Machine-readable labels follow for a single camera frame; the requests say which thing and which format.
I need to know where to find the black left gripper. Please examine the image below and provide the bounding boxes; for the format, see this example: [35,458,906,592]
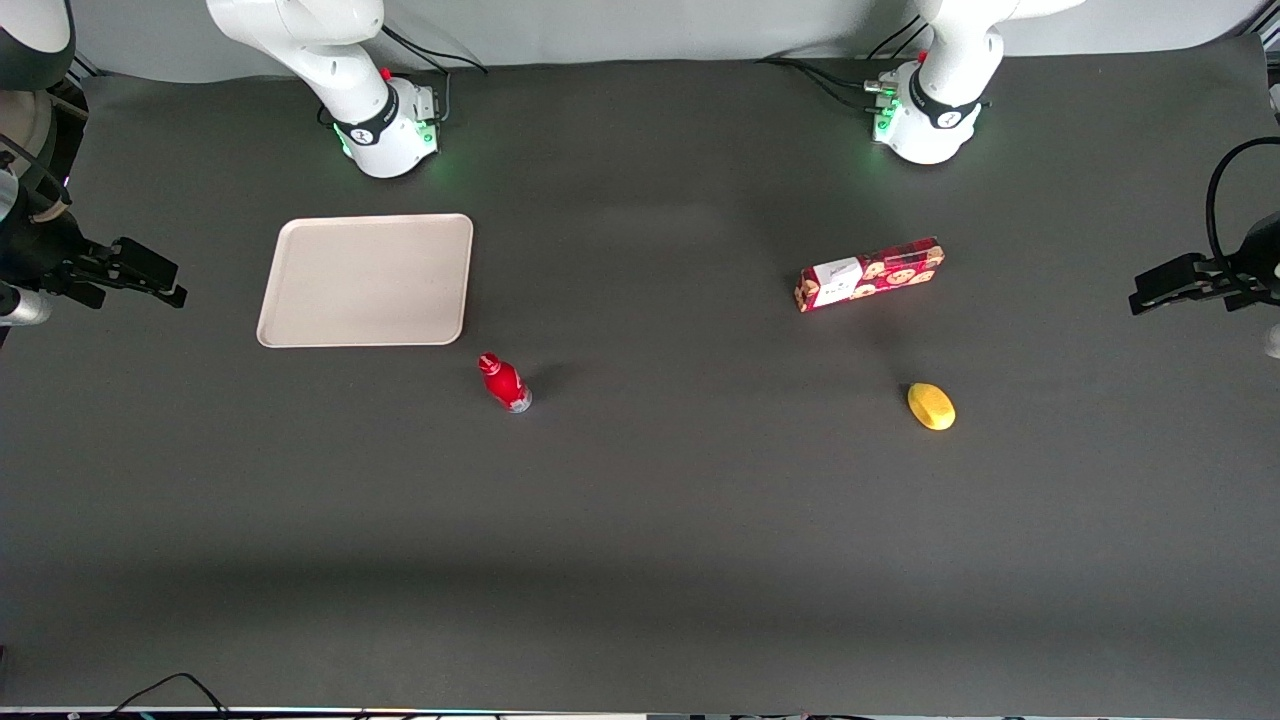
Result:
[1129,212,1280,317]

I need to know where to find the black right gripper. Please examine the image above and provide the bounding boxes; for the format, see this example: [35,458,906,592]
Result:
[0,185,189,309]

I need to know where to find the red cookie box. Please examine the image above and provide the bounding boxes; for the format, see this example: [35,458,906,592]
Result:
[795,236,946,314]

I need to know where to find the yellow lemon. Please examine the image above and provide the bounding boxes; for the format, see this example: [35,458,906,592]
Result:
[907,382,957,432]

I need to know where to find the black base cable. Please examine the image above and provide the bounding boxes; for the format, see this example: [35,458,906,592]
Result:
[758,14,926,113]
[380,24,491,127]

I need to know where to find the red coke bottle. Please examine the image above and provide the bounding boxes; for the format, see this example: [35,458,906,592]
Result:
[477,352,534,414]

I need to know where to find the black looped gripper cable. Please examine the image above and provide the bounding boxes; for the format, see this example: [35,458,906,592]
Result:
[1205,137,1280,265]

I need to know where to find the beige plastic tray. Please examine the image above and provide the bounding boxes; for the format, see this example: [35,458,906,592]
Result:
[256,213,475,349]

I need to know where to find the black table edge cable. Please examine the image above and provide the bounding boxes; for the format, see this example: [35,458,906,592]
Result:
[103,672,233,720]

